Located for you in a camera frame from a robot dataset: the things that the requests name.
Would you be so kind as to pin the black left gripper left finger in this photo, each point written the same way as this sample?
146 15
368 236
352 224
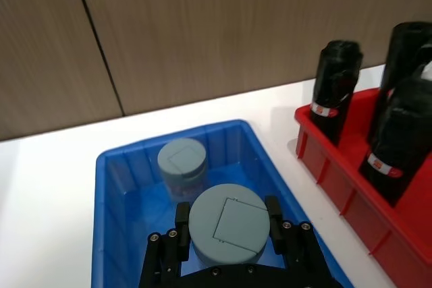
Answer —
182 234

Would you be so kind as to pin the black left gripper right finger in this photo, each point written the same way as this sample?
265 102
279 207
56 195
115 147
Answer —
297 247

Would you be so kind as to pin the grey-lidded round canister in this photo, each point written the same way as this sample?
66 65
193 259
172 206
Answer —
229 224
184 163

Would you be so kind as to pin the red plastic bin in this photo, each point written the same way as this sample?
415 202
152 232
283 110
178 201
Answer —
364 214

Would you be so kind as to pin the blue plastic bin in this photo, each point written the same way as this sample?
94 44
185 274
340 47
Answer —
114 200

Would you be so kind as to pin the black wrapped roll, red label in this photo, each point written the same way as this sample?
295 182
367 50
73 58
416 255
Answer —
403 55
332 92
395 139

